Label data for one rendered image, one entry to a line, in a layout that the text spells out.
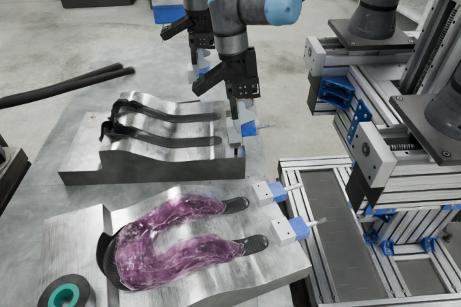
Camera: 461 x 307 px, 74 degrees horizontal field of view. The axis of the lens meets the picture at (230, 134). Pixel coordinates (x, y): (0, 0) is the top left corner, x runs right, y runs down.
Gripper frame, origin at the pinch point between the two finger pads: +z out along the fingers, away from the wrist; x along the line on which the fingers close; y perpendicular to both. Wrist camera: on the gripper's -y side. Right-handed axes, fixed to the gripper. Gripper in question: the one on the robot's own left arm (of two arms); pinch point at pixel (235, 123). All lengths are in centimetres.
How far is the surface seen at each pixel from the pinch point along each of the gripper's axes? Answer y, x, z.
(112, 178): -35.4, -6.0, 8.1
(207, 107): -8.5, 15.7, 2.5
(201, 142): -10.4, 0.4, 5.0
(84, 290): -27.6, -41.3, 1.9
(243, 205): -0.6, -18.2, 12.0
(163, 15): -74, 315, 31
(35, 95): -62, 20, -9
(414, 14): 200, 264, 61
